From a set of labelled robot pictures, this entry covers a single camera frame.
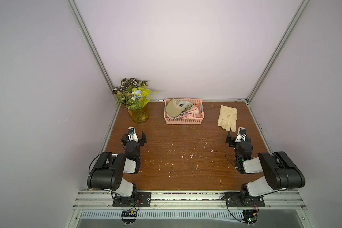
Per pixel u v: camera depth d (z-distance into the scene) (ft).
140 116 3.39
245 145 2.60
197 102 3.72
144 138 2.78
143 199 2.39
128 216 2.37
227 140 2.79
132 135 2.49
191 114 3.23
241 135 2.50
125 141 2.63
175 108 3.39
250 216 2.30
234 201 2.36
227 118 3.57
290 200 2.42
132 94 3.05
